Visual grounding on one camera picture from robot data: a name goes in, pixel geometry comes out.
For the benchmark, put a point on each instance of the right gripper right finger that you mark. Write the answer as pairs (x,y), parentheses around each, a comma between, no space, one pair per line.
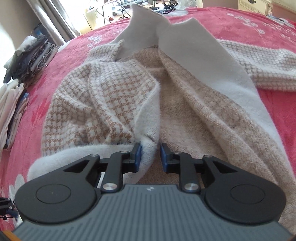
(230,192)

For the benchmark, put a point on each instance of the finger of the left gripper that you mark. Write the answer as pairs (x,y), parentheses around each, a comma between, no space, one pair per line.
(7,209)

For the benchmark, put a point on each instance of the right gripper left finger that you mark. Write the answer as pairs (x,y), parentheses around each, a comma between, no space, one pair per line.
(72,191)

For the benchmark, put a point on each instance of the beige houndstooth knit cardigan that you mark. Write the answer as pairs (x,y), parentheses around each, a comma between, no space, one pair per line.
(173,83)

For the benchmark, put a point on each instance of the folded dark grey clothes stack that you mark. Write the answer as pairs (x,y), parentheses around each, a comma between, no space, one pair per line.
(30,60)

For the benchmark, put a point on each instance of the folding table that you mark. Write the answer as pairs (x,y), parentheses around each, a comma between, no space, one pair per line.
(110,11)

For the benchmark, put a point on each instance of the grey window curtain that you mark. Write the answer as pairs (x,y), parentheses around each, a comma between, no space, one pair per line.
(55,20)

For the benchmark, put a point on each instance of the cream bedside nightstand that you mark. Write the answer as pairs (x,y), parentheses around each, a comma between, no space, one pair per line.
(277,8)

